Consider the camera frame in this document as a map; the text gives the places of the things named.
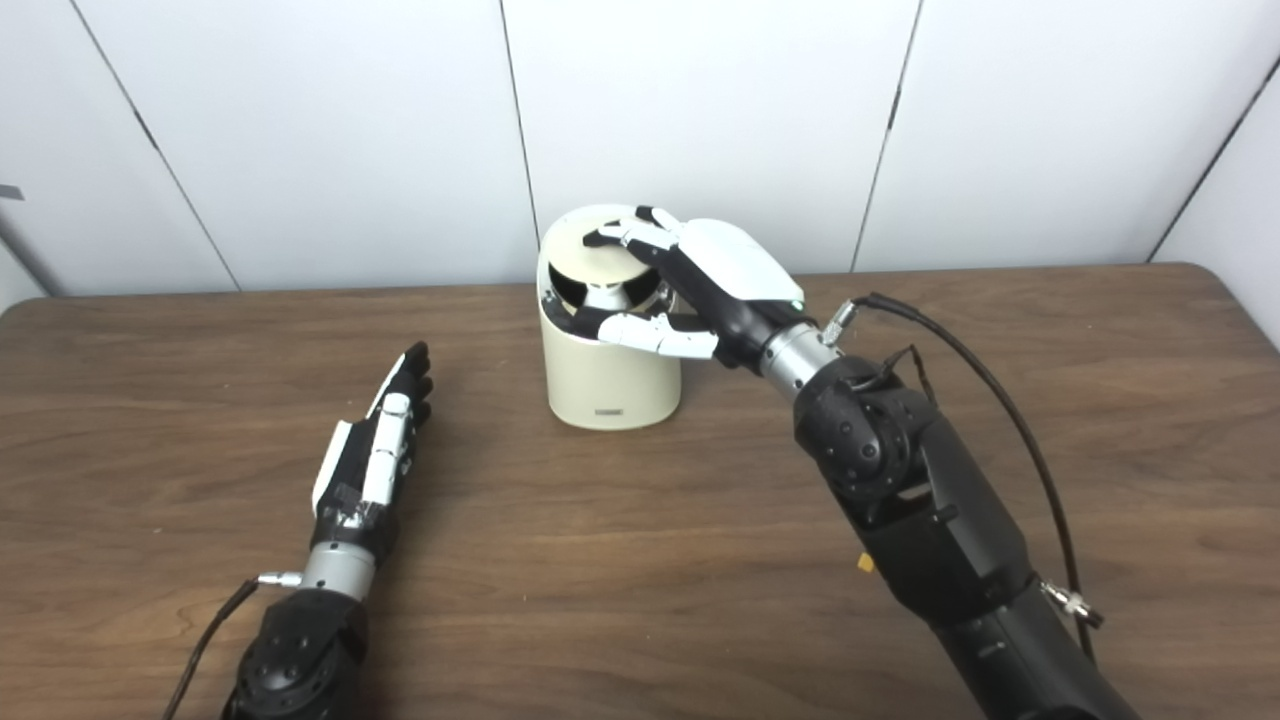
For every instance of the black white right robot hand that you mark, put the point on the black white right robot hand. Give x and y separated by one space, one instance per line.
735 270

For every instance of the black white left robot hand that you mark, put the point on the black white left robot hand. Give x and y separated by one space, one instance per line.
350 480

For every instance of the cream-colored bin with round lid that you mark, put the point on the cream-colored bin with round lid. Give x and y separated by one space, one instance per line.
600 385

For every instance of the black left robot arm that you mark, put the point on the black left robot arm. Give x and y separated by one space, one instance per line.
300 650

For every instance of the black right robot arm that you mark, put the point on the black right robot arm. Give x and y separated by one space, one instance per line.
930 520

